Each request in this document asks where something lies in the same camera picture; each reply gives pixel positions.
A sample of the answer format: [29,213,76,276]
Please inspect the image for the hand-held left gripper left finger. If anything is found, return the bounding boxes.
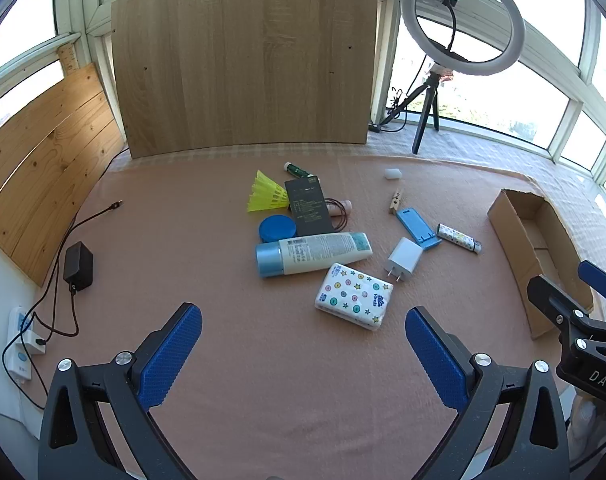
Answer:
[38,302,204,480]

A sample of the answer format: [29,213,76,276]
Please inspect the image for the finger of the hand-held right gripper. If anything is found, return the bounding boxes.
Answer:
[578,260,606,305]
[527,275,596,328]

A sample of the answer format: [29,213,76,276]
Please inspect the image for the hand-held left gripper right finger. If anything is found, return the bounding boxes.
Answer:
[405,306,571,480]

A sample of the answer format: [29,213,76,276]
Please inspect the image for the cardboard box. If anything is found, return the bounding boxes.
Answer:
[487,188,596,341]

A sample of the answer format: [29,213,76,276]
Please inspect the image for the white wall charger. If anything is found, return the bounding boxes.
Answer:
[385,237,424,286]

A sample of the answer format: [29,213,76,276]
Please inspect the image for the star patterned tissue pack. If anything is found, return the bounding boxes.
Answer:
[314,262,394,332]

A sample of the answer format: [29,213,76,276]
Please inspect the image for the white patterned lighter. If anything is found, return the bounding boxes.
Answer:
[436,223,484,255]

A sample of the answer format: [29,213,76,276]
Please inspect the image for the blue phone stand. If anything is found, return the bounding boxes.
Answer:
[395,206,442,251]

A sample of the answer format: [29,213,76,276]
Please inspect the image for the white lotion tube blue cap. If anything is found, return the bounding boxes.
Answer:
[255,232,374,278]

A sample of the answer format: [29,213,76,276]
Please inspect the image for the blue round lid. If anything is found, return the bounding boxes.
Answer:
[259,215,298,243]

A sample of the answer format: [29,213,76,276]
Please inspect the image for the black card box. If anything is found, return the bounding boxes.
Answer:
[284,176,336,237]

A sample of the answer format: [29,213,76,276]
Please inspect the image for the person's right hand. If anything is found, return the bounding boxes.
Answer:
[569,394,606,443]

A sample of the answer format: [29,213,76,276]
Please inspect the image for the black power adapter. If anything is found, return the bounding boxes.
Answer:
[63,241,94,295]

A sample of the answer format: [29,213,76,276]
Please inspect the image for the white plug adapter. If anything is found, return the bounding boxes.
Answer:
[22,327,48,356]

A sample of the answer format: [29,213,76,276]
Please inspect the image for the white power strip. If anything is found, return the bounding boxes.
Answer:
[5,306,38,383]

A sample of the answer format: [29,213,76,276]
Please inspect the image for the yellow shuttlecock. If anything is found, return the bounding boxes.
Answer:
[247,170,290,215]

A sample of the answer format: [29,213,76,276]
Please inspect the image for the black tripod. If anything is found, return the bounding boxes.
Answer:
[380,62,456,156]

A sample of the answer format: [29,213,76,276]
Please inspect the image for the pine wood panel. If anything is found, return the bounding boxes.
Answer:
[0,62,128,288]

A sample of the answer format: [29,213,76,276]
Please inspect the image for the light oak board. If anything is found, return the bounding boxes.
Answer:
[110,0,381,161]

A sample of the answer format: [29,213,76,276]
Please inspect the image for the small wooden strip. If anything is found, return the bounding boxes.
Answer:
[58,42,81,81]

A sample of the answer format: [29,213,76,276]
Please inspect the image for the black adapter cable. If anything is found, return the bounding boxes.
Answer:
[30,200,124,346]

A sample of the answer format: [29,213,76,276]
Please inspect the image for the white window frame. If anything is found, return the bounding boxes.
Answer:
[0,0,606,196]

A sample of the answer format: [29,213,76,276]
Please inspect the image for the black ring light cable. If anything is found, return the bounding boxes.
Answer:
[387,55,430,133]

